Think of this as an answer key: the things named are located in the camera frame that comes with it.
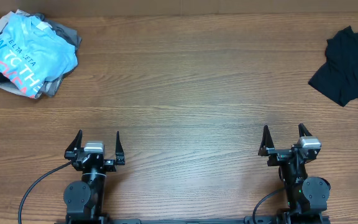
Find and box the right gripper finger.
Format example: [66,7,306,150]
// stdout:
[260,125,275,149]
[298,123,312,137]

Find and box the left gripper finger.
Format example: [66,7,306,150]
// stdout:
[115,131,124,157]
[65,129,83,152]

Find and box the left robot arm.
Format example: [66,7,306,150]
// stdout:
[63,131,125,223]

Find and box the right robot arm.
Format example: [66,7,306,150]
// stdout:
[252,123,331,224]

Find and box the light blue printed t-shirt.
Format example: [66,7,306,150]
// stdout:
[0,11,78,98]

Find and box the grey folded garment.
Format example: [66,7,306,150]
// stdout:
[0,12,83,98]

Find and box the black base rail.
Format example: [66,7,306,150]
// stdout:
[55,216,331,224]

